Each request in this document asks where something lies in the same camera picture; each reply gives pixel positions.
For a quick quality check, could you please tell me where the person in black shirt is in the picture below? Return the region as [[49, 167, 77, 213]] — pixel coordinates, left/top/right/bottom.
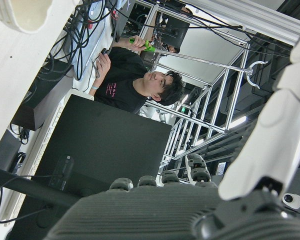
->
[[88, 34, 186, 115]]

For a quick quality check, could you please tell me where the green handled grabber tool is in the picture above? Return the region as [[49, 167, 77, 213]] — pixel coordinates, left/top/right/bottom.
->
[[128, 37, 269, 90]]

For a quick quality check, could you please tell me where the small white camera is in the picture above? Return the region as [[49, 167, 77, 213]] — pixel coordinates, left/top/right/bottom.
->
[[282, 192, 300, 211]]

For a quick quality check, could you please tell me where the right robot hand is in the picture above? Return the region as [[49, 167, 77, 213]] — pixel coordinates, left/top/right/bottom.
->
[[46, 32, 300, 240]]

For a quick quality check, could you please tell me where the black square box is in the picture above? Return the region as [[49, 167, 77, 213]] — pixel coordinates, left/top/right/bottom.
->
[[0, 129, 21, 173]]

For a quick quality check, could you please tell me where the aluminium extrusion frame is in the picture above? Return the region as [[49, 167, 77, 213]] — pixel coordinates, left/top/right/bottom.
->
[[136, 0, 300, 166]]

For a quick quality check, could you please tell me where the black computer monitor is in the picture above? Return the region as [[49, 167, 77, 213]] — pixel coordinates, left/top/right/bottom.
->
[[0, 93, 173, 240]]

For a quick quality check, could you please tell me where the white keyboard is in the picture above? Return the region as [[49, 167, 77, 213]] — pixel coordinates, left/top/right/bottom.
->
[[24, 99, 66, 181]]

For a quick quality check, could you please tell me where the black power brick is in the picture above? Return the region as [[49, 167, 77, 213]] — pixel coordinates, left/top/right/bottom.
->
[[11, 59, 75, 132]]

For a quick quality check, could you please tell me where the black background monitor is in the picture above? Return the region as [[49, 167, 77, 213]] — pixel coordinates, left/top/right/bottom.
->
[[152, 12, 191, 51]]

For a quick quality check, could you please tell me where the white paper cup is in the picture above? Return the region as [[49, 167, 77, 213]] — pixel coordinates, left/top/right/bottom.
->
[[0, 0, 56, 35]]

